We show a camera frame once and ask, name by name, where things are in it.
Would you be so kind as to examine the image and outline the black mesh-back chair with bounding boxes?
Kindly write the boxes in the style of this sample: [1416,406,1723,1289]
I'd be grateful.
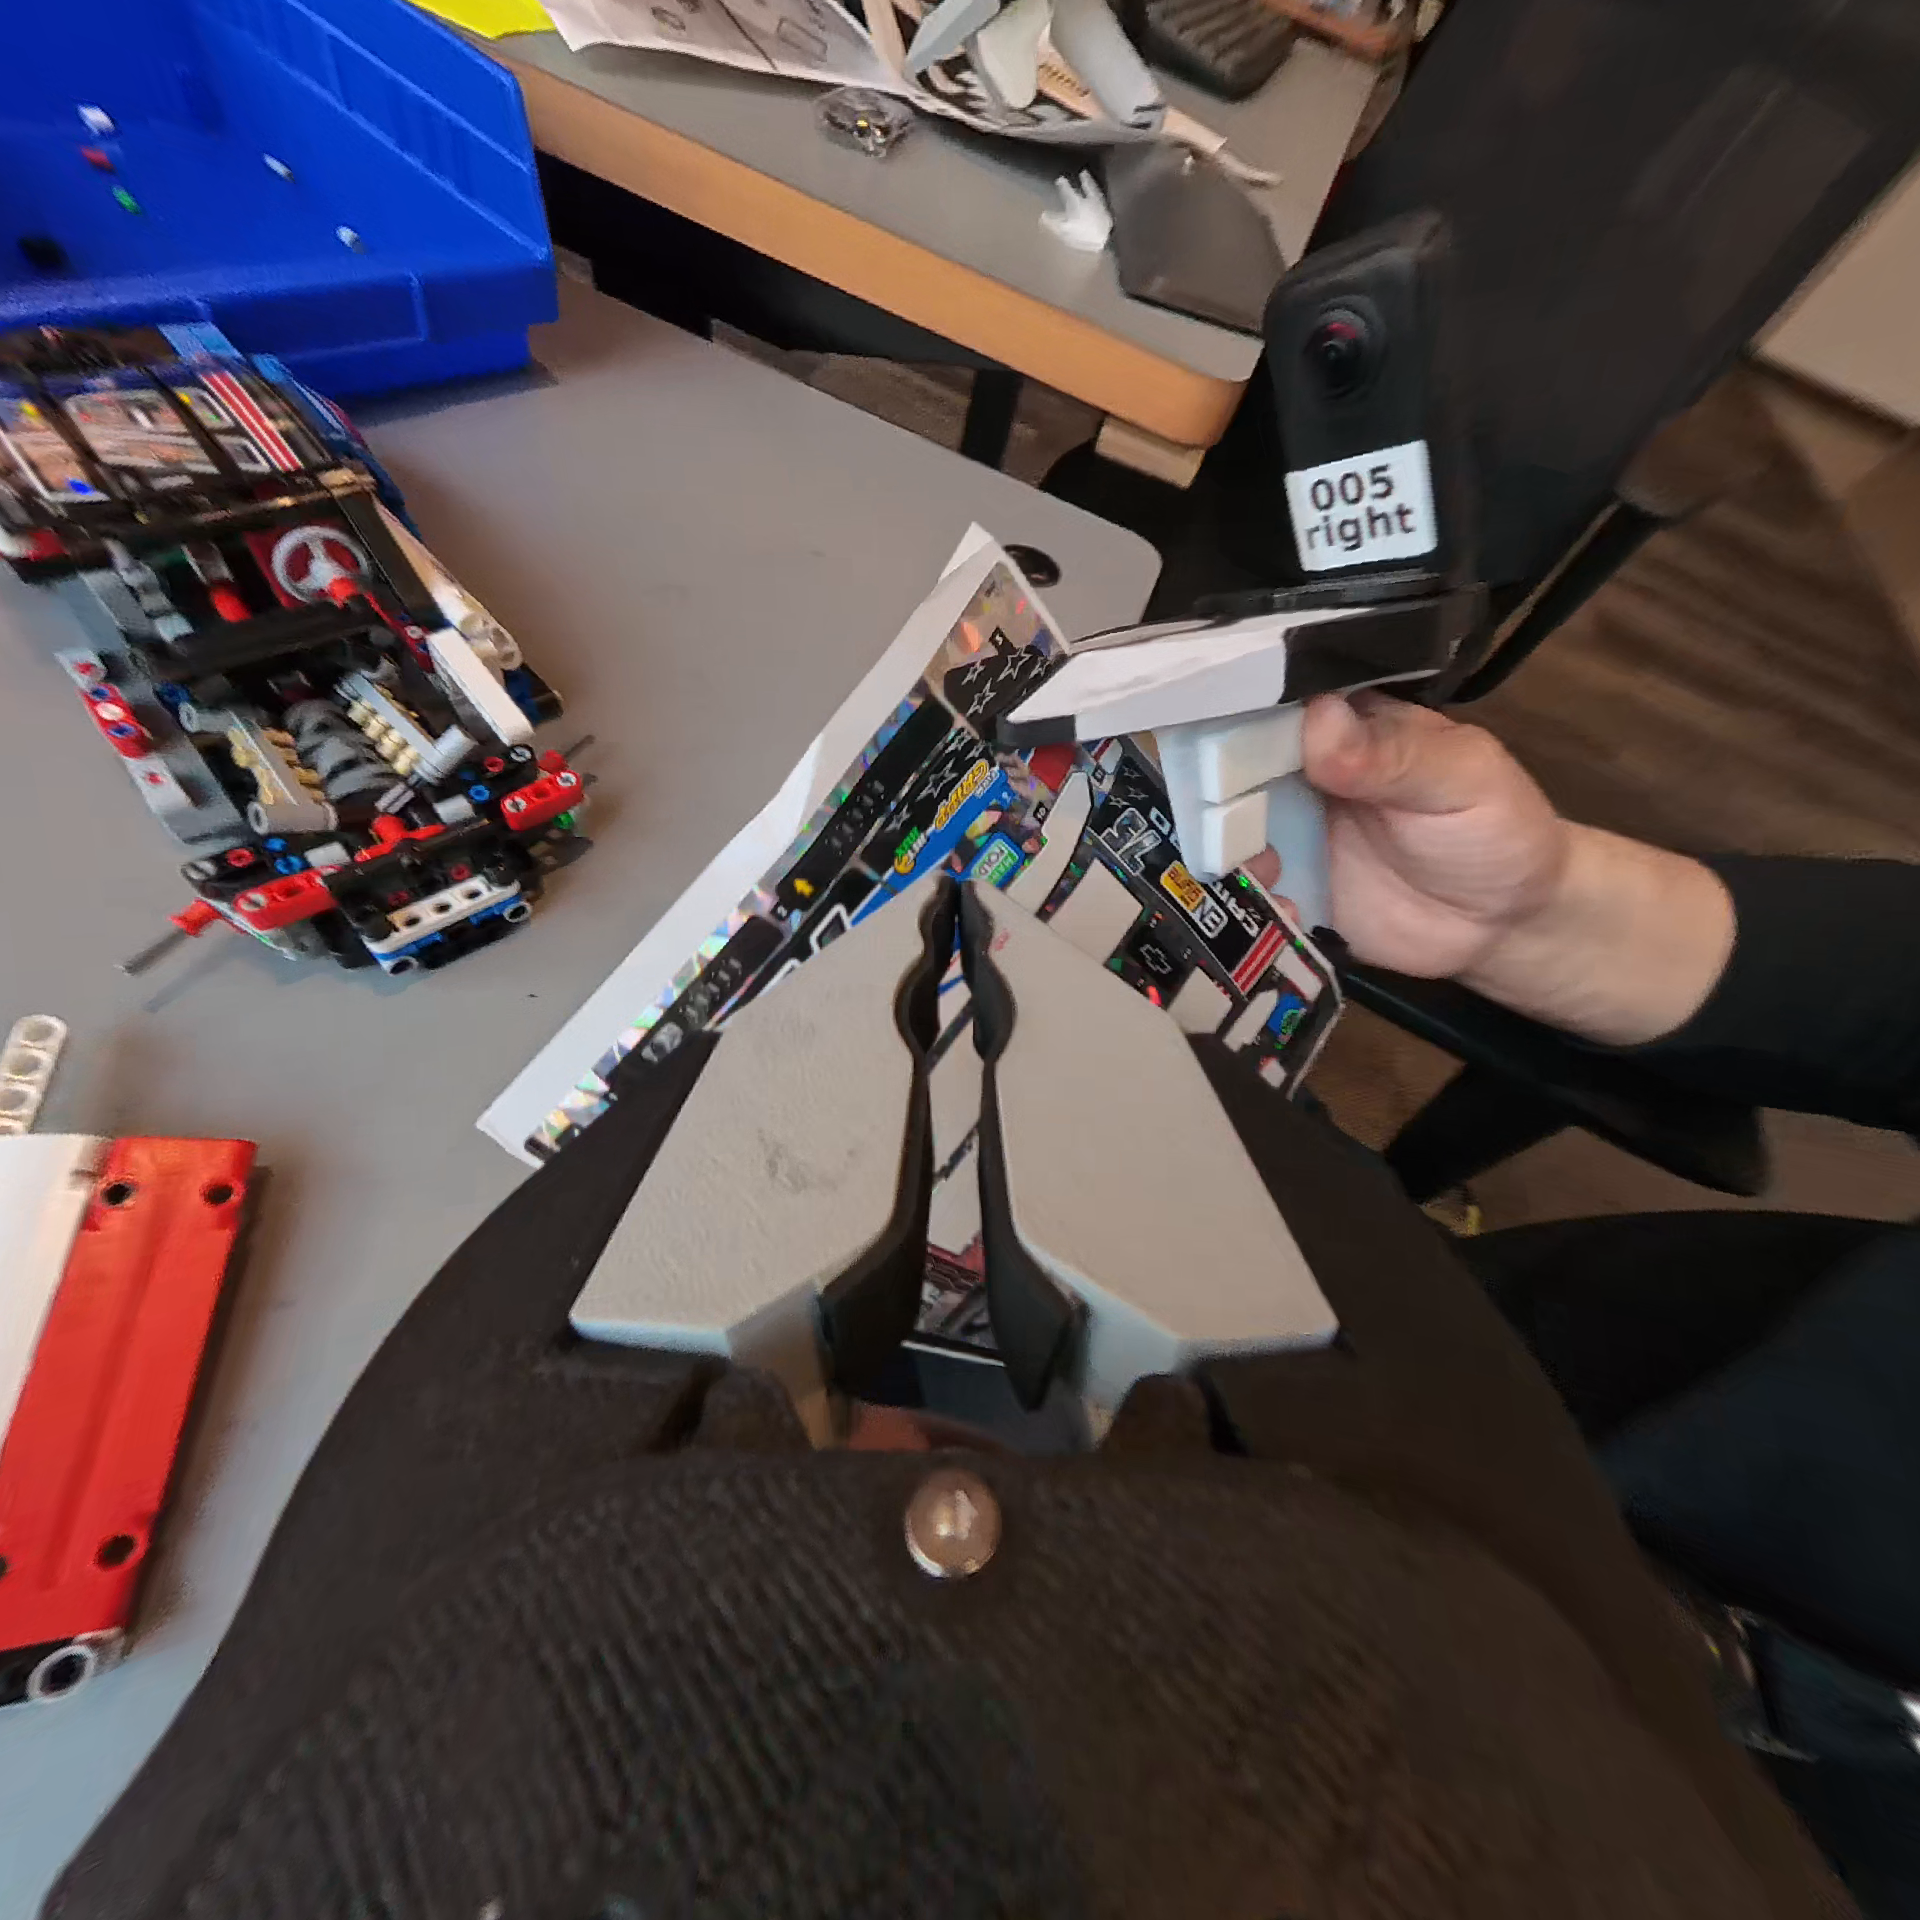
[1155,0,1920,706]

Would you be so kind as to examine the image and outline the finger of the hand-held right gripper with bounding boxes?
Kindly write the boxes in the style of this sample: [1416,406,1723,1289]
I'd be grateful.
[998,608,1321,746]

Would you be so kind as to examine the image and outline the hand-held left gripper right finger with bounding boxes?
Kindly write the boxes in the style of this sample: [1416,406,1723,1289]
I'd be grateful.
[958,881,1342,1445]

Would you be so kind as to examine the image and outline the holographic sticker sheet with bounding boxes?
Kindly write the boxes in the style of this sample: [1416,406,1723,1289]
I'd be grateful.
[478,521,1347,1360]

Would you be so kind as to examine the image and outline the printed paper sheets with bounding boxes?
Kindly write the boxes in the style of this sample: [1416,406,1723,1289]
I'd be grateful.
[540,0,1158,144]

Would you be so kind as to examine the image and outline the grey desk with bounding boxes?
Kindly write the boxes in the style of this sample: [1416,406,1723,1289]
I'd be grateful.
[0,277,1164,1920]

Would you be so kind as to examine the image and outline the brick-built toy race car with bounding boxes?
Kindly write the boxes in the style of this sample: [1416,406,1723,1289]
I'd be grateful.
[0,322,595,976]

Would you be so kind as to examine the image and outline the person's dark clothing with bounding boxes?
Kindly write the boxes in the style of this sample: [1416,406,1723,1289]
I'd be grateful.
[1463,1215,1920,1920]

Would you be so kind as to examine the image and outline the red and white brick panel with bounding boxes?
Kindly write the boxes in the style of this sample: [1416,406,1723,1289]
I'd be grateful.
[0,1015,262,1708]

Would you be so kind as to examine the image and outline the wood-edged grey table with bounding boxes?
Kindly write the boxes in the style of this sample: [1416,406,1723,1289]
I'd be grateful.
[480,0,1390,465]

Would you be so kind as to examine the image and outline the blue plastic bin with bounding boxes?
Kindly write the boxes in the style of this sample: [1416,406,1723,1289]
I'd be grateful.
[0,0,560,400]

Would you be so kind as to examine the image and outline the person's right forearm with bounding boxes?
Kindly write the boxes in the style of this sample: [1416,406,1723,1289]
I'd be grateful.
[1463,832,1920,1096]

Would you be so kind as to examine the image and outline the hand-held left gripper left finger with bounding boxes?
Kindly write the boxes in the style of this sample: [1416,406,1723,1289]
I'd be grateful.
[568,873,966,1449]

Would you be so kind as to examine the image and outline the person's right hand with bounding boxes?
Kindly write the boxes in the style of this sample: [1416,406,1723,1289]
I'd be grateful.
[1254,695,1578,992]

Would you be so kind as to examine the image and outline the dark grey flat plate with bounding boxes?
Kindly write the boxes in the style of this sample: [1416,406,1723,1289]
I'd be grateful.
[1111,142,1290,336]

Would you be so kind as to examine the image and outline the black keyboard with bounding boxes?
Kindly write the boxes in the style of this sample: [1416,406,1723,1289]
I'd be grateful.
[1126,0,1298,97]

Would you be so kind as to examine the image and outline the black armrest chair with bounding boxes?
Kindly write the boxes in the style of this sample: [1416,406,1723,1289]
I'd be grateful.
[1335,959,1772,1202]

